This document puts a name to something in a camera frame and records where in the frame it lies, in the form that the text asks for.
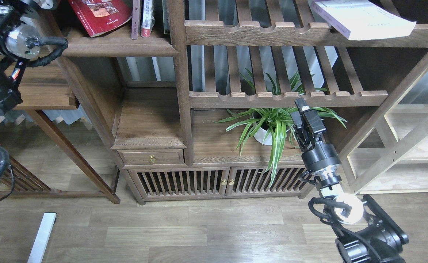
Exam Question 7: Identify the dark wooden bookshelf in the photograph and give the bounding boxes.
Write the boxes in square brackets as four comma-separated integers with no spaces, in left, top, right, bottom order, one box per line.
[35,0,428,204]

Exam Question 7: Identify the slatted wooden rack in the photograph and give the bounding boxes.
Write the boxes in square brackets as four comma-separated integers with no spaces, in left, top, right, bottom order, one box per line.
[0,146,62,200]

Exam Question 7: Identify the light wooden shelf unit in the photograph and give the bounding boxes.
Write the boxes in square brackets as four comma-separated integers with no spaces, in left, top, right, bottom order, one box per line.
[341,63,428,194]

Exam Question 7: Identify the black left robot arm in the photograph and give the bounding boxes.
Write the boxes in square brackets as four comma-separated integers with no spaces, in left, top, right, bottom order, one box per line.
[0,0,68,115]

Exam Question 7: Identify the dark upright book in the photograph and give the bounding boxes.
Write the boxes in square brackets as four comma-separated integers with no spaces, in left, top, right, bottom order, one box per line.
[161,0,170,35]

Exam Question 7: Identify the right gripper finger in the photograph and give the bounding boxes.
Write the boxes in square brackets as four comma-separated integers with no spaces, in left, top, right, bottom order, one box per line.
[295,97,310,113]

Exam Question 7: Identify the red cover book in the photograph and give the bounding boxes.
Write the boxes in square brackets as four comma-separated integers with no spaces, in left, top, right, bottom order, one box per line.
[68,0,132,37]

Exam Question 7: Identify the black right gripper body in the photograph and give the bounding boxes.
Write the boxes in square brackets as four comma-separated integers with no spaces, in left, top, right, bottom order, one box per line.
[291,109,341,174]

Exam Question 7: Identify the green spider plant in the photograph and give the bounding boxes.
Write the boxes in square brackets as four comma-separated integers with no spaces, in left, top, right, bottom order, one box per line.
[213,71,347,186]

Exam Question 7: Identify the white plant pot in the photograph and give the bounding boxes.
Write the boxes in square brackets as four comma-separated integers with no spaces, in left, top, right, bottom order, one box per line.
[252,112,291,145]

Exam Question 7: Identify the red white upright book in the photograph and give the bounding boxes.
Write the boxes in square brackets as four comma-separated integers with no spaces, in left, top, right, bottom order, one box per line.
[140,0,154,37]

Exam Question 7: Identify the white thick book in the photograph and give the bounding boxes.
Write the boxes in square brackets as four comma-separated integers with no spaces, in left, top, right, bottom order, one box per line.
[311,0,416,41]

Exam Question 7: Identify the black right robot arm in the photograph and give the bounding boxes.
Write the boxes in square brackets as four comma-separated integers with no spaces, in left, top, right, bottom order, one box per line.
[291,98,408,263]

